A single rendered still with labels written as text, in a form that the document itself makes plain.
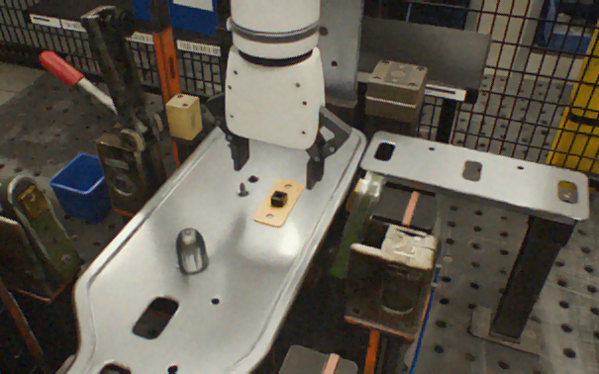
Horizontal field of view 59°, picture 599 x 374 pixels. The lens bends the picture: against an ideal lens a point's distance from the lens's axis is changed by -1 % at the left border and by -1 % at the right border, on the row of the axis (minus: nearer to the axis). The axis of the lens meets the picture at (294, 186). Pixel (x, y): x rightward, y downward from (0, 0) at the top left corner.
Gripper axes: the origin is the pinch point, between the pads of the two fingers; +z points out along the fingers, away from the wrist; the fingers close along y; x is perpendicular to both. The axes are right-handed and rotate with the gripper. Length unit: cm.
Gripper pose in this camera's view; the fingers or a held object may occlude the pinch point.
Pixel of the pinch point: (276, 167)
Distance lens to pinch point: 63.3
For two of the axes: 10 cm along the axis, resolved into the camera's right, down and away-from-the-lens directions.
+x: 3.6, -5.9, 7.2
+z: -0.1, 7.7, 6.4
